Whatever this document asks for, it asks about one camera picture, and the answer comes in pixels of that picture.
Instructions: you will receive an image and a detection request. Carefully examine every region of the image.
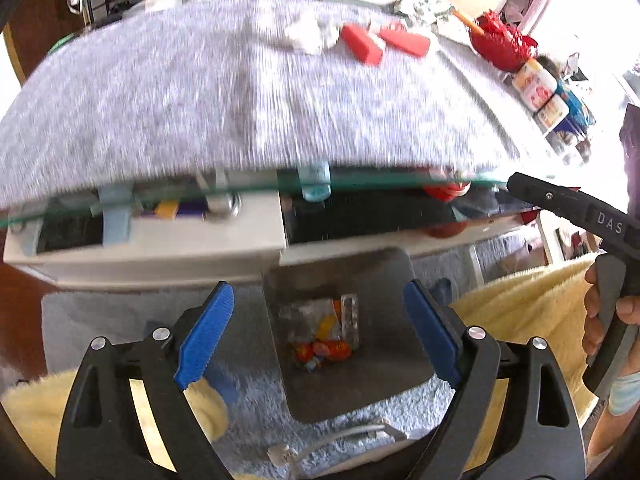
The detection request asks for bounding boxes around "red woven basket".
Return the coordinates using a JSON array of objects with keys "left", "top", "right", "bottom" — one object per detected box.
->
[{"left": 470, "top": 10, "right": 540, "bottom": 72}]

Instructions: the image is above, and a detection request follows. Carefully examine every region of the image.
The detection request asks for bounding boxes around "floral cloth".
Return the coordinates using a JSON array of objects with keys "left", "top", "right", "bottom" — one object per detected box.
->
[{"left": 397, "top": 0, "right": 453, "bottom": 23}]

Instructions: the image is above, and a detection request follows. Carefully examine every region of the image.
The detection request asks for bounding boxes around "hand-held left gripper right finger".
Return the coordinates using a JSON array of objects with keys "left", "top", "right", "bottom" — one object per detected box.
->
[{"left": 400, "top": 280, "right": 587, "bottom": 480}]

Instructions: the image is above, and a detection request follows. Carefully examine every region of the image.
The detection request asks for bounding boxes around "black trash bin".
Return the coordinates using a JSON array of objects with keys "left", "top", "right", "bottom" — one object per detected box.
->
[{"left": 262, "top": 247, "right": 453, "bottom": 423}]

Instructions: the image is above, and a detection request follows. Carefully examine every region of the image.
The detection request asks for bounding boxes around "person's leg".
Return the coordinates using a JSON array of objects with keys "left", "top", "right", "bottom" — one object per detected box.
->
[{"left": 587, "top": 374, "right": 640, "bottom": 463}]

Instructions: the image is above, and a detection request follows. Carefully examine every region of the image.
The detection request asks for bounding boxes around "white table frame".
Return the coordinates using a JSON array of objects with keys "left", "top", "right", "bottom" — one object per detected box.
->
[{"left": 2, "top": 190, "right": 290, "bottom": 287}]

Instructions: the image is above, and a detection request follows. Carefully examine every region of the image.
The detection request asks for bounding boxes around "yellow purple box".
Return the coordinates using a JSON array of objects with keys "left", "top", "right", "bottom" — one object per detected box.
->
[{"left": 142, "top": 200, "right": 207, "bottom": 222}]

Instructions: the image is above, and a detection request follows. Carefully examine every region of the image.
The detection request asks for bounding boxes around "person's right hand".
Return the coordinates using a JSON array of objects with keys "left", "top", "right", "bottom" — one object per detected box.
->
[{"left": 582, "top": 260, "right": 640, "bottom": 358}]

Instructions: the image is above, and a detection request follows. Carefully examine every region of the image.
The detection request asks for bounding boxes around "orange stick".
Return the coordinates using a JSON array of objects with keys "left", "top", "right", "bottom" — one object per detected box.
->
[{"left": 452, "top": 7, "right": 483, "bottom": 36}]

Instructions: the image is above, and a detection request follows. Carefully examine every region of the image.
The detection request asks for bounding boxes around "clear plastic bag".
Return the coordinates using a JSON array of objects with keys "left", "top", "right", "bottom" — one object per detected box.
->
[{"left": 277, "top": 300, "right": 346, "bottom": 348}]

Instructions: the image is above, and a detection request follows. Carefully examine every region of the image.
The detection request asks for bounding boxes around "blue round tin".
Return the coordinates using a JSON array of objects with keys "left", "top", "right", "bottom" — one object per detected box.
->
[{"left": 547, "top": 82, "right": 597, "bottom": 161}]

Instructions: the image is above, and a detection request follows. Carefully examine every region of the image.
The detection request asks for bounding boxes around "yellow fleece blanket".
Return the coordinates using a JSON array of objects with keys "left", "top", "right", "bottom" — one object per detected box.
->
[{"left": 0, "top": 255, "right": 601, "bottom": 480}]

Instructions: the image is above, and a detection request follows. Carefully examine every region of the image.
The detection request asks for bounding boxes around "red carton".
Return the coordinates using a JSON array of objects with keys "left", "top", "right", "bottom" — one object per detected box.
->
[{"left": 377, "top": 25, "right": 431, "bottom": 58}]

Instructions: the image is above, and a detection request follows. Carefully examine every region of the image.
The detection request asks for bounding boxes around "red box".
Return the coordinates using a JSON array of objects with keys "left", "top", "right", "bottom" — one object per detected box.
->
[{"left": 340, "top": 22, "right": 385, "bottom": 67}]

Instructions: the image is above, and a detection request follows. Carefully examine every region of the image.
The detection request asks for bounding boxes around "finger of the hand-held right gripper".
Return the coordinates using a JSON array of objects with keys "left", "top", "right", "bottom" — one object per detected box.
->
[
  {"left": 619, "top": 102, "right": 640, "bottom": 176},
  {"left": 506, "top": 171, "right": 585, "bottom": 222}
]

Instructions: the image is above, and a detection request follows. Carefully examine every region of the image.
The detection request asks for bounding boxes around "silver foil packet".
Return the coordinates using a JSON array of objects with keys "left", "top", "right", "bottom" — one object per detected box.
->
[{"left": 340, "top": 294, "right": 362, "bottom": 351}]

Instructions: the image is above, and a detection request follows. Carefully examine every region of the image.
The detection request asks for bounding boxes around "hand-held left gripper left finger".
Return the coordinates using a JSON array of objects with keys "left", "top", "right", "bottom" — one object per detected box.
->
[{"left": 55, "top": 282, "right": 236, "bottom": 480}]

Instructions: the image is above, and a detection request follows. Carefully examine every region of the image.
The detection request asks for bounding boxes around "small red toy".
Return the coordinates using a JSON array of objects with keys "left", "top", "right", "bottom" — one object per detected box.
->
[{"left": 295, "top": 339, "right": 352, "bottom": 363}]

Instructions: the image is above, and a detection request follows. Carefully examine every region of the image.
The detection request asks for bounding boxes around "grey woven table mat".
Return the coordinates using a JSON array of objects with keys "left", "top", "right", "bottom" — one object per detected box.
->
[{"left": 0, "top": 0, "right": 521, "bottom": 211}]

